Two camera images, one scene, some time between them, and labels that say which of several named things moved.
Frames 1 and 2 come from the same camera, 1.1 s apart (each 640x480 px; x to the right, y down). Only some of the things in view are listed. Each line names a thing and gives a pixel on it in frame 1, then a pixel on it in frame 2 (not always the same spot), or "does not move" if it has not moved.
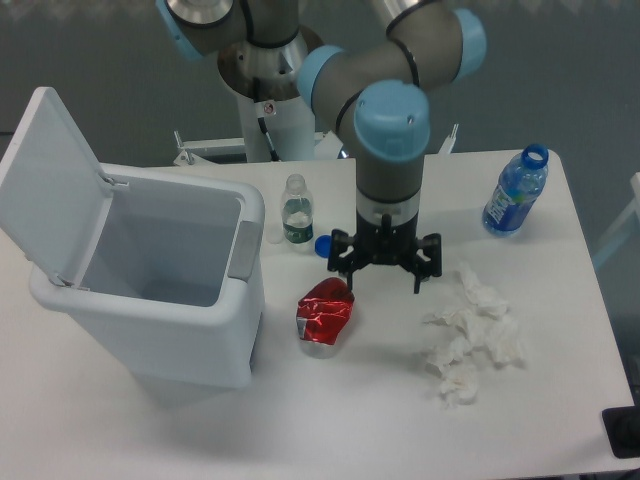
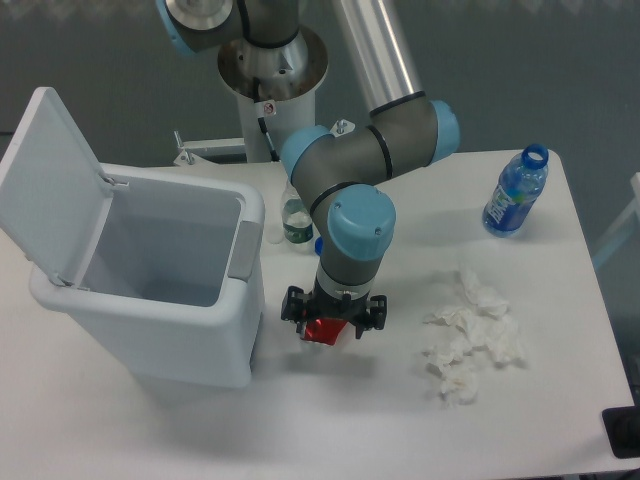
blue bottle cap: (323, 245) does not move
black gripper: (387, 244) → (321, 305)
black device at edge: (622, 426) does not move
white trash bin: (175, 283) does not move
